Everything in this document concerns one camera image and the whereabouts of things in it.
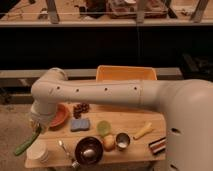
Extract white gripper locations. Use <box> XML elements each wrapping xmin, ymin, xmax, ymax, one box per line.
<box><xmin>29</xmin><ymin>106</ymin><xmax>55</xmax><ymax>132</ymax></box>

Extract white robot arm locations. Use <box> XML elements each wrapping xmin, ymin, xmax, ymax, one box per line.
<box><xmin>30</xmin><ymin>68</ymin><xmax>213</xmax><ymax>171</ymax></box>

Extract white paper cup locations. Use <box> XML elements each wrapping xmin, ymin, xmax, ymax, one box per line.
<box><xmin>27</xmin><ymin>140</ymin><xmax>49</xmax><ymax>163</ymax></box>

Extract small metal cup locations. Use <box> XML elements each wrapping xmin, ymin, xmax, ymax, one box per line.
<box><xmin>115</xmin><ymin>133</ymin><xmax>130</xmax><ymax>151</ymax></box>

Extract red clay bowl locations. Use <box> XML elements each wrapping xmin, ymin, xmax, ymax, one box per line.
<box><xmin>50</xmin><ymin>104</ymin><xmax>70</xmax><ymax>128</ymax></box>

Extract bunch of dark grapes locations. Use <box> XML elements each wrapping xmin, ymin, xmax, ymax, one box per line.
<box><xmin>73</xmin><ymin>103</ymin><xmax>90</xmax><ymax>119</ymax></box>

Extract blue sponge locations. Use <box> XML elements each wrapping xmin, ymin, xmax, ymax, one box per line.
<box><xmin>70</xmin><ymin>118</ymin><xmax>90</xmax><ymax>132</ymax></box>

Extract wooden table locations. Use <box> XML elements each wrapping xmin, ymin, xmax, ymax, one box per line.
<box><xmin>25</xmin><ymin>102</ymin><xmax>165</xmax><ymax>168</ymax></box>

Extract metal spoon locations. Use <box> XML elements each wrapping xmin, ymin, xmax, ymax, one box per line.
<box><xmin>58</xmin><ymin>140</ymin><xmax>80</xmax><ymax>170</ymax></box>

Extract dark purple bowl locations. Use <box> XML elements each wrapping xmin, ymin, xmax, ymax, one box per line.
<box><xmin>75</xmin><ymin>137</ymin><xmax>103</xmax><ymax>165</ymax></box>

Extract orange round fruit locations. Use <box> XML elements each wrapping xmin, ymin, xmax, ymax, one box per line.
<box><xmin>103</xmin><ymin>135</ymin><xmax>115</xmax><ymax>151</ymax></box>

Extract yellow plastic bin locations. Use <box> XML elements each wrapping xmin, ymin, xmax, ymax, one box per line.
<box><xmin>96</xmin><ymin>65</ymin><xmax>157</xmax><ymax>81</ymax></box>

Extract yellow banana toy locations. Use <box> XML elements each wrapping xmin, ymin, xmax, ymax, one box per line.
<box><xmin>133</xmin><ymin>122</ymin><xmax>153</xmax><ymax>140</ymax></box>

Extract striped cloth block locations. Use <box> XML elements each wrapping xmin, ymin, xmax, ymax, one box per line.
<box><xmin>148</xmin><ymin>137</ymin><xmax>166</xmax><ymax>155</ymax></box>

